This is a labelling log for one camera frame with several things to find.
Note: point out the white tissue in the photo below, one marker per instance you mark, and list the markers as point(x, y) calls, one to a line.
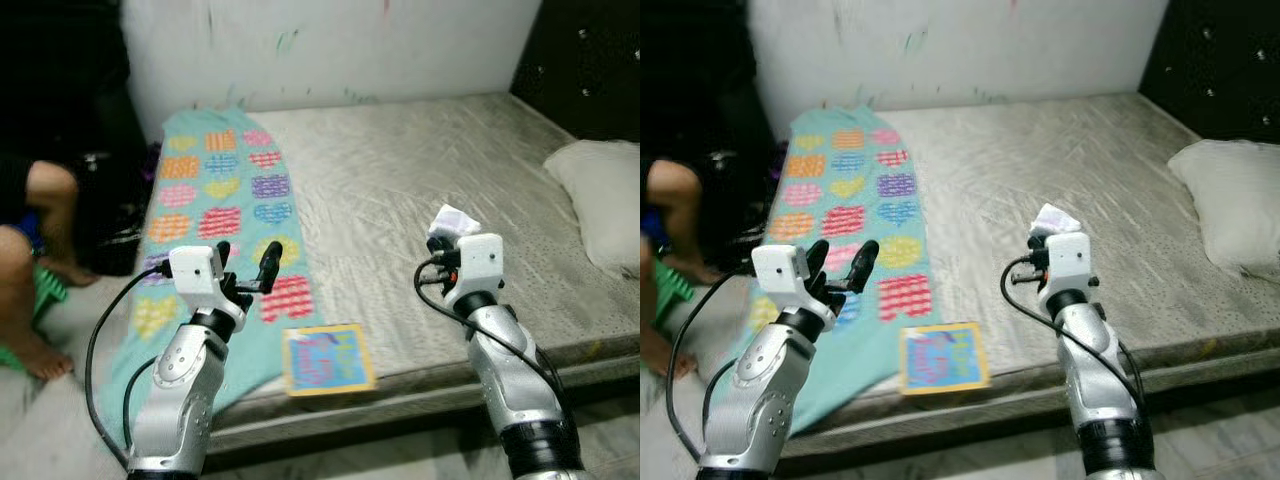
point(452, 220)
point(1055, 218)

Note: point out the blue yellow children's book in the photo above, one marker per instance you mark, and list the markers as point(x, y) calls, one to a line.
point(945, 358)
point(330, 360)

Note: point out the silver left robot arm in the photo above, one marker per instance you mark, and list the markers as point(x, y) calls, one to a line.
point(185, 400)
point(765, 400)

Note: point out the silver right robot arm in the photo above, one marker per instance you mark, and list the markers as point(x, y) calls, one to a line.
point(515, 390)
point(1100, 400)

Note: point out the cream quilted mattress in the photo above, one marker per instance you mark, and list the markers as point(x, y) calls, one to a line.
point(1040, 170)
point(420, 180)

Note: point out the teal heart pattern blanket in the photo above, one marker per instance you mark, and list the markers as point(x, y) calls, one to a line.
point(200, 190)
point(830, 190)

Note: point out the black bag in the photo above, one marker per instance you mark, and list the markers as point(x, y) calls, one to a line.
point(105, 220)
point(740, 210)

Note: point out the grey bed base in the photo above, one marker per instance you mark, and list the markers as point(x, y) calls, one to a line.
point(1000, 400)
point(420, 400)

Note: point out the green plastic stool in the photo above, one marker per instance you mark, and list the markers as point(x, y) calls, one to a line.
point(48, 290)
point(672, 285)

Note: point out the person with bare legs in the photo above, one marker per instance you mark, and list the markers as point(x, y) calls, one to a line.
point(20, 290)
point(670, 200)

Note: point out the white pillow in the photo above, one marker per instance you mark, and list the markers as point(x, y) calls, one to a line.
point(1235, 200)
point(605, 200)

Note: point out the dark tufted headboard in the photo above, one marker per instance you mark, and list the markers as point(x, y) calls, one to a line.
point(580, 60)
point(1220, 60)

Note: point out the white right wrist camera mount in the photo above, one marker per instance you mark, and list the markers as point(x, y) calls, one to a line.
point(480, 262)
point(1068, 260)

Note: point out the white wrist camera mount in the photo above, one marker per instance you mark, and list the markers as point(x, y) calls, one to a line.
point(1068, 260)
point(192, 272)
point(778, 270)
point(480, 262)

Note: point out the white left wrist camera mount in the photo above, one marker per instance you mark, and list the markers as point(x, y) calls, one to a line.
point(778, 270)
point(192, 272)

